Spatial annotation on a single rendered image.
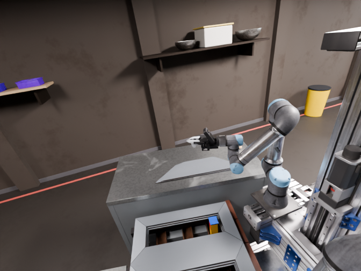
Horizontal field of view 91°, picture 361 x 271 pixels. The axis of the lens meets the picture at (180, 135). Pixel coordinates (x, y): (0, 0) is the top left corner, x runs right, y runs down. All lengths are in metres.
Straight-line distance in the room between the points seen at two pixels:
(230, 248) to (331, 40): 1.18
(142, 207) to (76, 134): 2.44
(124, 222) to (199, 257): 0.68
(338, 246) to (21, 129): 3.87
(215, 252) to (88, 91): 2.94
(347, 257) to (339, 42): 0.57
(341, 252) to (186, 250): 0.91
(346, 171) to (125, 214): 1.42
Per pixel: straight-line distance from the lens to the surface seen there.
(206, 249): 1.38
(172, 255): 1.38
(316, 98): 5.21
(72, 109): 3.54
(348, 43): 0.68
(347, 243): 0.70
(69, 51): 3.37
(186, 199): 1.53
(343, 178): 1.08
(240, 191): 1.62
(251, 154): 1.10
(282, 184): 1.25
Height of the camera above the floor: 2.07
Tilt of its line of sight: 29 degrees down
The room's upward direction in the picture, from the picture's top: 8 degrees counter-clockwise
